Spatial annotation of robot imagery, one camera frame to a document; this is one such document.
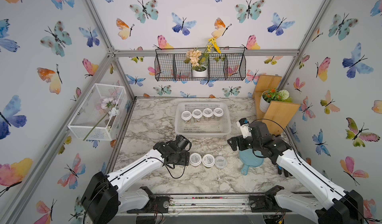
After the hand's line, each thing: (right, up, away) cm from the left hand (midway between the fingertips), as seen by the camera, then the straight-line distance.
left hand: (184, 158), depth 82 cm
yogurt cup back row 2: (+7, +24, +20) cm, 32 cm away
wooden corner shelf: (+53, +24, +2) cm, 58 cm away
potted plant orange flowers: (+52, +35, +7) cm, 63 cm away
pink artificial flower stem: (-37, +29, -7) cm, 48 cm away
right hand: (+28, +12, -2) cm, 30 cm away
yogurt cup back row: (0, +22, +17) cm, 28 cm away
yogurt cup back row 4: (+21, +25, +20) cm, 38 cm away
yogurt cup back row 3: (+14, +25, +20) cm, 35 cm away
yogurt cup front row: (+6, -1, +1) cm, 6 cm away
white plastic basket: (+21, +14, +20) cm, 33 cm away
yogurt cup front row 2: (+13, -1, +1) cm, 13 cm away
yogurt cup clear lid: (+20, -2, +1) cm, 20 cm away
